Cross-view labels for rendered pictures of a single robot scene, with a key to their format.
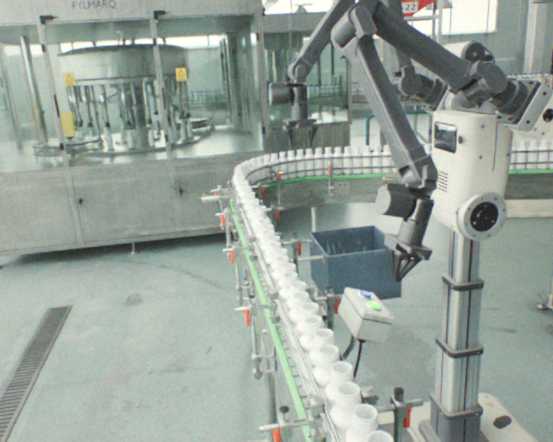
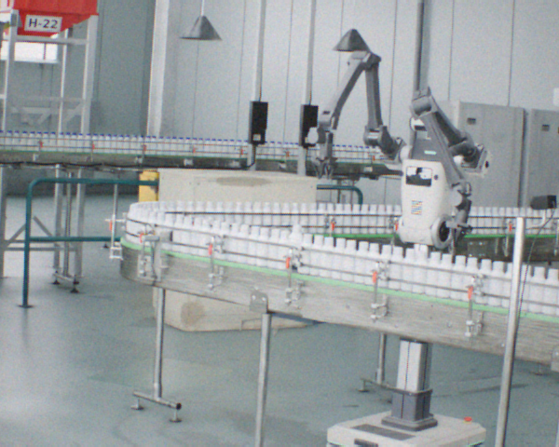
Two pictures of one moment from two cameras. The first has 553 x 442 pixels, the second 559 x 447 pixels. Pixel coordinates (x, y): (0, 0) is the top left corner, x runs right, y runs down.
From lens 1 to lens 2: 4.19 m
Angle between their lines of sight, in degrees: 41
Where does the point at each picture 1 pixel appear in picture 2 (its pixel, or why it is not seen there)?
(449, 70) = (454, 133)
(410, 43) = (441, 116)
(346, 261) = not seen: hidden behind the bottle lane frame
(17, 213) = not seen: outside the picture
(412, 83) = (386, 138)
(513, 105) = (474, 156)
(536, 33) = (166, 79)
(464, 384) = (425, 367)
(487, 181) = (446, 207)
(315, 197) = not seen: hidden behind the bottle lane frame
